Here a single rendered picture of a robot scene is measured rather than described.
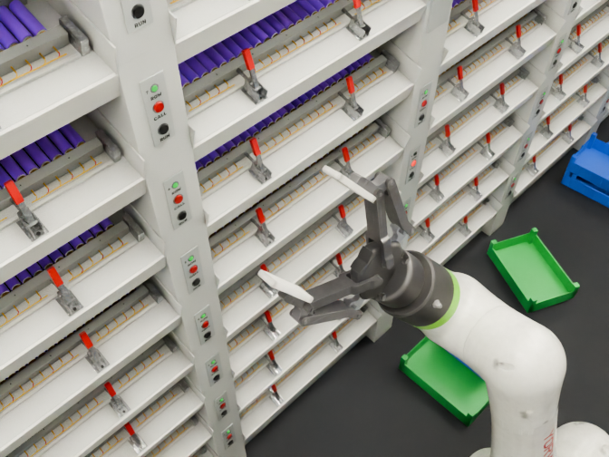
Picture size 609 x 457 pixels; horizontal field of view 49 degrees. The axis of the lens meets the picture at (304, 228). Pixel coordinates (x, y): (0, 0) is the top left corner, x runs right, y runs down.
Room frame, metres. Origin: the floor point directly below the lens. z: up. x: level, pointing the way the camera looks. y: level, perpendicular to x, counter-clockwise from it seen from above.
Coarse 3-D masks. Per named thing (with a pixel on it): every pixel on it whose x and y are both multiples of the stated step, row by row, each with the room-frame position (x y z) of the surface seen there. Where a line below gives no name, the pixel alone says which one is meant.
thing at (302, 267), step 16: (400, 192) 1.22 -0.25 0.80; (352, 208) 1.19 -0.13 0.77; (352, 224) 1.14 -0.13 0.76; (304, 240) 1.08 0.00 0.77; (320, 240) 1.08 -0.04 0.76; (336, 240) 1.09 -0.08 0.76; (352, 240) 1.12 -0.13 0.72; (288, 256) 1.03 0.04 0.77; (304, 256) 1.03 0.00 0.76; (320, 256) 1.04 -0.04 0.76; (288, 272) 0.98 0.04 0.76; (304, 272) 0.99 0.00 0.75; (240, 288) 0.93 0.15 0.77; (256, 288) 0.93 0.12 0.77; (224, 304) 0.88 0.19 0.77; (240, 304) 0.89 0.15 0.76; (256, 304) 0.89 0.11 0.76; (272, 304) 0.91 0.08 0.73; (224, 320) 0.84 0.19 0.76; (240, 320) 0.85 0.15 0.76
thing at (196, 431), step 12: (192, 420) 0.76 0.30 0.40; (204, 420) 0.75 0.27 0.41; (180, 432) 0.74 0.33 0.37; (192, 432) 0.74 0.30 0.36; (204, 432) 0.74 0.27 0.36; (168, 444) 0.70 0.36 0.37; (180, 444) 0.70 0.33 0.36; (192, 444) 0.71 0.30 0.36; (204, 444) 0.72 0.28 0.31; (156, 456) 0.67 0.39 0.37; (168, 456) 0.67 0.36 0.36; (180, 456) 0.67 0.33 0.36
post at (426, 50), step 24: (408, 48) 1.25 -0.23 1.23; (432, 48) 1.26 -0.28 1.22; (432, 72) 1.27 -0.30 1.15; (408, 96) 1.23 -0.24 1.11; (432, 96) 1.28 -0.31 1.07; (408, 120) 1.23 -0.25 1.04; (408, 144) 1.23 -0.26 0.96; (408, 192) 1.26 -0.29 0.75; (408, 216) 1.28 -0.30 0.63; (384, 312) 1.25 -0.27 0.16
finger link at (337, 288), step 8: (344, 272) 0.49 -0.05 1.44; (336, 280) 0.47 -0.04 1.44; (344, 280) 0.47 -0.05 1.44; (352, 280) 0.47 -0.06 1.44; (368, 280) 0.47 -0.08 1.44; (376, 280) 0.48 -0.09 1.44; (312, 288) 0.46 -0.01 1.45; (320, 288) 0.46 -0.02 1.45; (328, 288) 0.46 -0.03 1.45; (336, 288) 0.46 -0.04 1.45; (344, 288) 0.46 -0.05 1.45; (352, 288) 0.46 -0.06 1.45; (360, 288) 0.46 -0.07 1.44; (368, 288) 0.47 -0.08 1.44; (312, 296) 0.45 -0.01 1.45; (320, 296) 0.44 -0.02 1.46; (328, 296) 0.45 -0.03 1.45; (336, 296) 0.45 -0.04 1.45; (344, 296) 0.45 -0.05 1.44; (304, 304) 0.43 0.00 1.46; (312, 304) 0.43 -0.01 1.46; (320, 304) 0.44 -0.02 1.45; (312, 312) 0.42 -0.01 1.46
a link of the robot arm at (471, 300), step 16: (464, 288) 0.53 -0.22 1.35; (480, 288) 0.54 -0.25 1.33; (464, 304) 0.50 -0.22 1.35; (480, 304) 0.50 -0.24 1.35; (496, 304) 0.51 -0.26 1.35; (448, 320) 0.48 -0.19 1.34; (464, 320) 0.48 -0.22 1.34; (432, 336) 0.49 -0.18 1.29; (448, 336) 0.48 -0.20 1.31; (464, 336) 0.47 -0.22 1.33
